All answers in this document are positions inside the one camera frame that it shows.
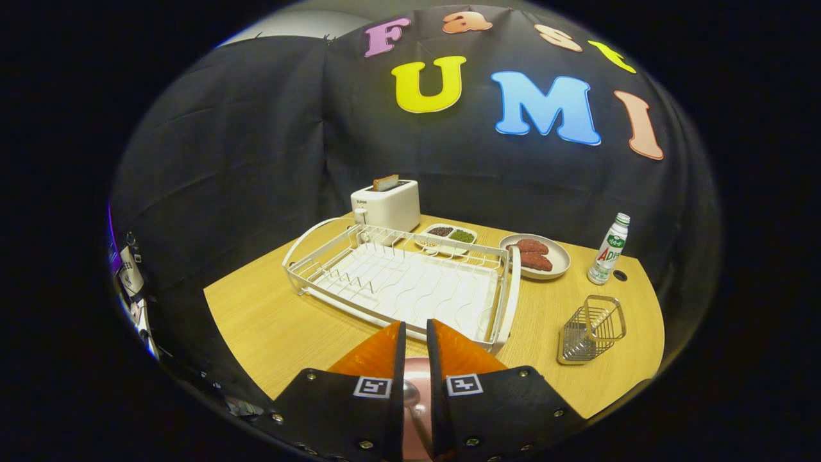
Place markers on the white drip tray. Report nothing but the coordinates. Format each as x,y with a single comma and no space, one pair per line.
417,295

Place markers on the beige plate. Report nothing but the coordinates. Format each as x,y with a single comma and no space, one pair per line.
559,260

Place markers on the white drink bottle green label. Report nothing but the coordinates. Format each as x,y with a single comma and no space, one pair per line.
609,253

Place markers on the red meat piece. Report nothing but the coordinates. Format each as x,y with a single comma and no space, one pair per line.
537,262
529,246

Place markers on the white divided bean tray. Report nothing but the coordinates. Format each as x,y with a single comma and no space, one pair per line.
440,231

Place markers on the black backdrop cloth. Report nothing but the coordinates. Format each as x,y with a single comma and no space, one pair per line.
256,160

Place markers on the pink plate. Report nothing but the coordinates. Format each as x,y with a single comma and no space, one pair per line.
420,369

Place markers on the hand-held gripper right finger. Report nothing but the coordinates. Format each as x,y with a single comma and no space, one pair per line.
436,417

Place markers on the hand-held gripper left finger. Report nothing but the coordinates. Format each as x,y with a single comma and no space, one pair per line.
397,417

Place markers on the white toaster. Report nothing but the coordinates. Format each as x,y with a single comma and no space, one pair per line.
391,205

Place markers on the toast slice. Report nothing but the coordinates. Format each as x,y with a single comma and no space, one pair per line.
386,183

